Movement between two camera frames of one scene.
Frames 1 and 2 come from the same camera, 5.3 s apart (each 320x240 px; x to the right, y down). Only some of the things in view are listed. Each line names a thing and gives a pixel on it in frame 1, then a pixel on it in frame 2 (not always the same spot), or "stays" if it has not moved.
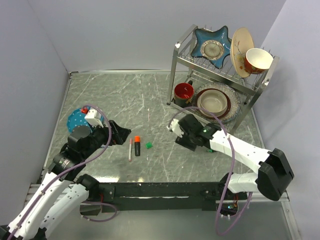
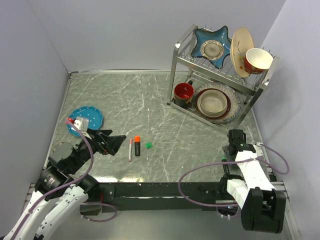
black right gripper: [185, 141] → [236, 144]
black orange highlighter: [137, 145] stays
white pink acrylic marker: [130, 144] stays
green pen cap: [149, 145] stays
